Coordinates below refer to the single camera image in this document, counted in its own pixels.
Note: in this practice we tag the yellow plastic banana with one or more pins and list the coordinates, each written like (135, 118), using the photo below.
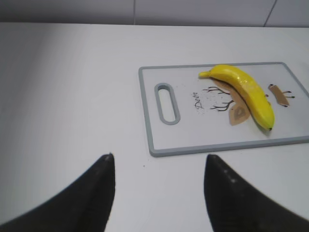
(248, 89)

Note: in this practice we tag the white grey-rimmed cutting board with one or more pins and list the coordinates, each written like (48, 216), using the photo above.
(186, 115)

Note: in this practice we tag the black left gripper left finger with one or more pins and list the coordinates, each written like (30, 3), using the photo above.
(84, 206)

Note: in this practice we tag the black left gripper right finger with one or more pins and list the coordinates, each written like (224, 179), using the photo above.
(234, 205)

